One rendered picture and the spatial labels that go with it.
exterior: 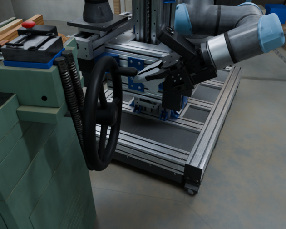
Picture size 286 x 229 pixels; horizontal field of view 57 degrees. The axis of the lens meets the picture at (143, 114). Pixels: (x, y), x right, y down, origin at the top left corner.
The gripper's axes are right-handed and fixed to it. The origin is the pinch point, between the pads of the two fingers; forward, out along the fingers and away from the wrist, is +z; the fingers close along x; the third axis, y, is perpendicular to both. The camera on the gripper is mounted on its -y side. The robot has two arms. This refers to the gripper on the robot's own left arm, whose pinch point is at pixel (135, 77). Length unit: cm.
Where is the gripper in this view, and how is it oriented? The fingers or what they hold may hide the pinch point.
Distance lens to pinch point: 71.4
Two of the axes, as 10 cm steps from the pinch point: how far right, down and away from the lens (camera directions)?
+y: 4.8, 7.3, 4.8
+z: -8.6, 2.8, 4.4
